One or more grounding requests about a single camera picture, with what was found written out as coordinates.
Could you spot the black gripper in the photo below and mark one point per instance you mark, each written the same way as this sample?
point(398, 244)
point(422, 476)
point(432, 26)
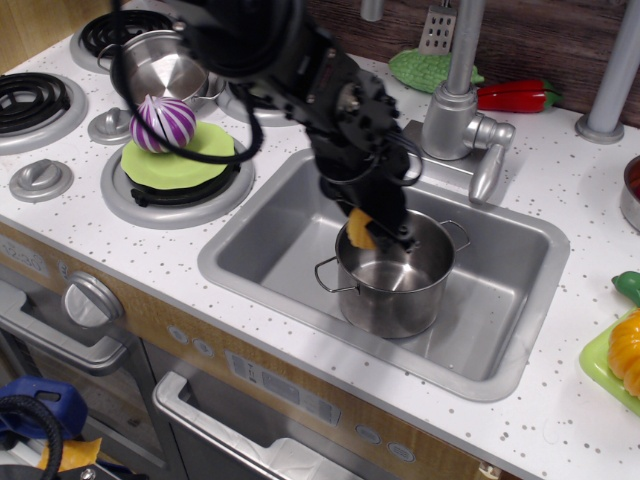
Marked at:
point(371, 181)

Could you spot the yellow toy corn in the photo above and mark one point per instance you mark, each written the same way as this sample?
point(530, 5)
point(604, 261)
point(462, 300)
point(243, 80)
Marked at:
point(357, 231)

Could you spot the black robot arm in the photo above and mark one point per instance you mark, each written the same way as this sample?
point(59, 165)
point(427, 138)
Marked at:
point(278, 47)

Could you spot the large steel pot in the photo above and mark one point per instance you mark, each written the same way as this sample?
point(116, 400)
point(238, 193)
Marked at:
point(394, 294)

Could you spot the grey toy sink basin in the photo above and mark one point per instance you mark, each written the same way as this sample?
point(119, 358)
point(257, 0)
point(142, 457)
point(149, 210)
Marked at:
point(277, 250)

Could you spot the grey toy faucet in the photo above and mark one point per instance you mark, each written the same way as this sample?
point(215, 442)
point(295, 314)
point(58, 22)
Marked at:
point(453, 128)

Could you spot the green toy bitter gourd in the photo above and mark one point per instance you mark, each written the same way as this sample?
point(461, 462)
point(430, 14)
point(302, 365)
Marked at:
point(419, 71)

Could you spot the red toy chili pepper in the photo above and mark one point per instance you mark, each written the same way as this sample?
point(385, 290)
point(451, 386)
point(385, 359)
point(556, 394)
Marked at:
point(521, 96)

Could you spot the metal grater spatula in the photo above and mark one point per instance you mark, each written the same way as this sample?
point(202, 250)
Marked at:
point(438, 29)

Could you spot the grey hanging rod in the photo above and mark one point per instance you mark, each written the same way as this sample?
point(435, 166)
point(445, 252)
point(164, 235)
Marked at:
point(372, 10)

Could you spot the green cutting board tray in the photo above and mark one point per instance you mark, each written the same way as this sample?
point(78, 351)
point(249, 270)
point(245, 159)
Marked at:
point(593, 360)

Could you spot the green toy vegetable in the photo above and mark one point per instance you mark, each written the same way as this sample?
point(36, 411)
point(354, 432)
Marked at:
point(628, 284)

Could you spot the light green toy plate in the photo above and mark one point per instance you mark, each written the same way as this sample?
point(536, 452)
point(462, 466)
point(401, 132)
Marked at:
point(169, 171)

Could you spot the steel bowl at right edge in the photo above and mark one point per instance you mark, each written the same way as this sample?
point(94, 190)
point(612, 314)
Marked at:
point(629, 199)

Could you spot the purple striped toy onion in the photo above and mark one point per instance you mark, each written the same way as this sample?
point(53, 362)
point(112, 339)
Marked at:
point(171, 119)

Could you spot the yellow toy pumpkin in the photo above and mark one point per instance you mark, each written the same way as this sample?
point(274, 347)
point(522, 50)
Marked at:
point(623, 352)

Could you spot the small steel saucepan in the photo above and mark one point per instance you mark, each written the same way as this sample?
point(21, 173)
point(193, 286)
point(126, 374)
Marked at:
point(157, 64)

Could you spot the grey stove knob middle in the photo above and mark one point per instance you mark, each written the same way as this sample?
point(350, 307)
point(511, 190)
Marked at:
point(111, 127)

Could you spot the grey stove knob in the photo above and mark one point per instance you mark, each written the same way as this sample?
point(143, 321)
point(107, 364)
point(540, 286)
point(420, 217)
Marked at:
point(111, 127)
point(41, 181)

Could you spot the grey oven dial knob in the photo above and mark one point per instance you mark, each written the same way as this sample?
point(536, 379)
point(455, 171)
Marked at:
point(89, 303)

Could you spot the grey stove knob front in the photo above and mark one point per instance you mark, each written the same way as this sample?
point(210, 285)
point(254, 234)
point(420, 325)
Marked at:
point(41, 181)

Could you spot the back left stove burner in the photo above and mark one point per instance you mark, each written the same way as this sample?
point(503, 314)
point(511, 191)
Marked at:
point(91, 46)

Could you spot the blue clamp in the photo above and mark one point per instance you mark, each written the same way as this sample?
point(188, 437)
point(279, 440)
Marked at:
point(62, 401)

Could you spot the front left stove burner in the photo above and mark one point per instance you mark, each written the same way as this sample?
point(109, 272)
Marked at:
point(38, 109)

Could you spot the yellow tape piece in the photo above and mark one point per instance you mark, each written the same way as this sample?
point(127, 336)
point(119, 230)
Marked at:
point(76, 453)

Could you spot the grey vertical post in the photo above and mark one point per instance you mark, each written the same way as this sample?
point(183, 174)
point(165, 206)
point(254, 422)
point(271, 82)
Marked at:
point(602, 125)

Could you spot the grey dishwasher door handle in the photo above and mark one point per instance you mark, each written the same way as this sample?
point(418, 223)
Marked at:
point(224, 434)

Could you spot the grey oven door handle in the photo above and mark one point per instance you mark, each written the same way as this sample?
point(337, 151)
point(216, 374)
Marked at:
point(100, 359)

